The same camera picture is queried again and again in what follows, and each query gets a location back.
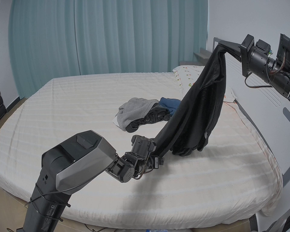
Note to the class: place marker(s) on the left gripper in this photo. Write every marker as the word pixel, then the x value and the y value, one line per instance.
pixel 147 164

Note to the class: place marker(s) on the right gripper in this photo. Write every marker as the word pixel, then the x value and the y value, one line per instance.
pixel 256 65

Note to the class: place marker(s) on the black T-shirt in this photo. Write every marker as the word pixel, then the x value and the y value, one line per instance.
pixel 199 108

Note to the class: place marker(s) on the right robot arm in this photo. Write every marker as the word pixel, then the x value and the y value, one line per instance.
pixel 281 74

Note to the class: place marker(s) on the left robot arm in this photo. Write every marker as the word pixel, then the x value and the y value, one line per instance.
pixel 79 158

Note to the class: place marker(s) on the bed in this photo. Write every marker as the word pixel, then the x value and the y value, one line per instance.
pixel 79 106

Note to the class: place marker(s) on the grey bedside table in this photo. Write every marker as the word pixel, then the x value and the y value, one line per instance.
pixel 201 54

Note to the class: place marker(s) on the black garment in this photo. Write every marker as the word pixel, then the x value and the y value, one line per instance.
pixel 154 115

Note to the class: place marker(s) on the white garment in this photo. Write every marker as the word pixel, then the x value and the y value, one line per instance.
pixel 116 121

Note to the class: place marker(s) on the grey garment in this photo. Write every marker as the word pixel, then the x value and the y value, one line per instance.
pixel 136 111

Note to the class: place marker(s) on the white printed pillow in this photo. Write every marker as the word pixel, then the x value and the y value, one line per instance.
pixel 185 74

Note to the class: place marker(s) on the dark blue garment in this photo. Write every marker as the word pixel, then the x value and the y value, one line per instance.
pixel 170 103

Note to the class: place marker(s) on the black chest of drawers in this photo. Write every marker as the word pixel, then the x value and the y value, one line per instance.
pixel 1 108

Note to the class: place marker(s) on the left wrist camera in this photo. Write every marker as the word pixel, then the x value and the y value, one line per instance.
pixel 151 146

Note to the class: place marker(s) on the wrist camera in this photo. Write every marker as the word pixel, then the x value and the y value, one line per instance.
pixel 262 45
pixel 151 146

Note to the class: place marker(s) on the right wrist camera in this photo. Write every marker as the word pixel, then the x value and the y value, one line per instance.
pixel 262 45

